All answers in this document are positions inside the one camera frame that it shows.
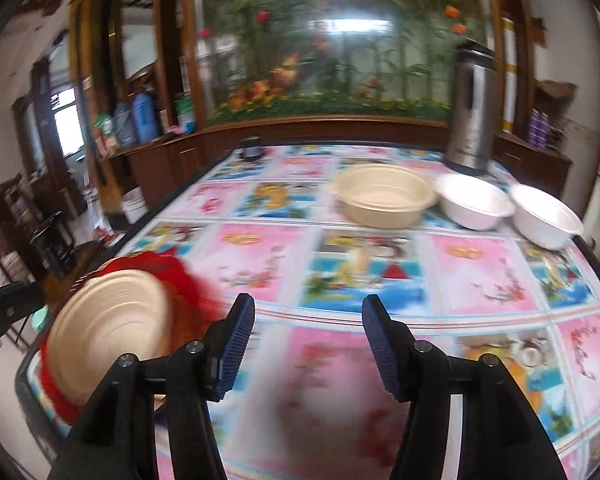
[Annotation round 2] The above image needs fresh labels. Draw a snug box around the green packet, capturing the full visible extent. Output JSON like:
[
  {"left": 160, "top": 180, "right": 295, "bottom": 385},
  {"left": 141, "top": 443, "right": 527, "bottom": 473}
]
[{"left": 175, "top": 95, "right": 197, "bottom": 134}]

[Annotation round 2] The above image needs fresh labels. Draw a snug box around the black kettle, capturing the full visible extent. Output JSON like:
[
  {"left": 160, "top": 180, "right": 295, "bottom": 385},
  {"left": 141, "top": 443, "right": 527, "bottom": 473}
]
[{"left": 30, "top": 211, "right": 77, "bottom": 281}]

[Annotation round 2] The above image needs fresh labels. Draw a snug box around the low wooden cabinet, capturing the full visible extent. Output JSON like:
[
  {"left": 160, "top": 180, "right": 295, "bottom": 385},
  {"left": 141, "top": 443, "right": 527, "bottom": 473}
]
[{"left": 100, "top": 115, "right": 574, "bottom": 213}]

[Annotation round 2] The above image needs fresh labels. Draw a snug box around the beige plastic bowl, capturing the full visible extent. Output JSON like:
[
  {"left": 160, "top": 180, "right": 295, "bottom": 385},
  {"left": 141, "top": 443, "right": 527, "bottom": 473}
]
[
  {"left": 46, "top": 269, "right": 181, "bottom": 406},
  {"left": 332, "top": 163, "right": 437, "bottom": 229}
]

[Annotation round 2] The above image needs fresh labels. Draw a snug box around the blue thermos flask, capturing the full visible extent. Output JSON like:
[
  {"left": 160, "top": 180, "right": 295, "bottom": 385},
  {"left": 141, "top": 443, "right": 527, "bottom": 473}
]
[{"left": 132, "top": 93, "right": 159, "bottom": 144}]

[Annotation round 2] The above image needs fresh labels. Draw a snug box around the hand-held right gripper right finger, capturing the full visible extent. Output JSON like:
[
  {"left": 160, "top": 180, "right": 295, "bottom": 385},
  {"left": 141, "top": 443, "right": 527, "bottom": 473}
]
[{"left": 362, "top": 294, "right": 568, "bottom": 480}]

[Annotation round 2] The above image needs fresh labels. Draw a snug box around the printed fruit tablecloth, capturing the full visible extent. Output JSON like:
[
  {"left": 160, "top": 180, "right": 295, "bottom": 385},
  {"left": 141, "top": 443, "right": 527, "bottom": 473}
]
[{"left": 17, "top": 142, "right": 600, "bottom": 480}]

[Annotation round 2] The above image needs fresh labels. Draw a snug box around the wooden chair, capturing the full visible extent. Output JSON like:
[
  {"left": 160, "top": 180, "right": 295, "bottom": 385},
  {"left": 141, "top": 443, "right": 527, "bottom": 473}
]
[{"left": 0, "top": 175, "right": 103, "bottom": 351}]

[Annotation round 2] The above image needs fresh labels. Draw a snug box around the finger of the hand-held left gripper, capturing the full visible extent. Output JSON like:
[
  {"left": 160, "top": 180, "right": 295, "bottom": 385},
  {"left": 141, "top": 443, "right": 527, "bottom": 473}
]
[{"left": 0, "top": 282, "right": 46, "bottom": 361}]

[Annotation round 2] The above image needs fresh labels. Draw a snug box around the glass display with artificial flowers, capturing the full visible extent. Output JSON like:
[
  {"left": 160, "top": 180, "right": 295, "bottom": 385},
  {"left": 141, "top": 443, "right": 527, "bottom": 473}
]
[{"left": 195, "top": 0, "right": 502, "bottom": 126}]

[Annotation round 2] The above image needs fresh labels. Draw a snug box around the white foam bowl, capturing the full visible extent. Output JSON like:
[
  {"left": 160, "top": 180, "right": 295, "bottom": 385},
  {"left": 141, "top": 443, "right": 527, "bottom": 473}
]
[
  {"left": 435, "top": 172, "right": 516, "bottom": 231},
  {"left": 509, "top": 184, "right": 584, "bottom": 251}
]

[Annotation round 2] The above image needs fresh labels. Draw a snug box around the stainless steel thermos jug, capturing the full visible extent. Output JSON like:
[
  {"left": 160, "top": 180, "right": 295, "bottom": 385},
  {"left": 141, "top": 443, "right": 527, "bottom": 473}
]
[{"left": 444, "top": 42, "right": 499, "bottom": 177}]

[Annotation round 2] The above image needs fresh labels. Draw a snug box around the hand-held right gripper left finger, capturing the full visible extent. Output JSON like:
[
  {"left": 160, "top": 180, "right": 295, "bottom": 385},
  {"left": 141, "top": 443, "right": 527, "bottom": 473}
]
[{"left": 47, "top": 292, "right": 257, "bottom": 480}]

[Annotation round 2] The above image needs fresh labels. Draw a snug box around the white plastic bucket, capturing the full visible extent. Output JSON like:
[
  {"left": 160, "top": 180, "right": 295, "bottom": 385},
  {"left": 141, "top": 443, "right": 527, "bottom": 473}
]
[{"left": 121, "top": 187, "right": 149, "bottom": 226}]

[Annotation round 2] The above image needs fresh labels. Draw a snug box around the small black jar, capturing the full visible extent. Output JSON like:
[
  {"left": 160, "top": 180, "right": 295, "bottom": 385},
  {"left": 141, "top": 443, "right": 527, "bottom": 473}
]
[{"left": 237, "top": 136, "right": 264, "bottom": 162}]

